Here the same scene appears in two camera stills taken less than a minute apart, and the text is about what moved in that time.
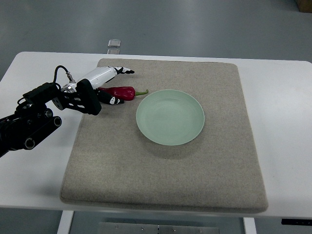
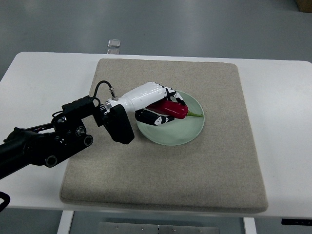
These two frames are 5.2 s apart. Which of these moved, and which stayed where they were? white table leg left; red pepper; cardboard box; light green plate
Moved: red pepper
Stayed: light green plate; cardboard box; white table leg left
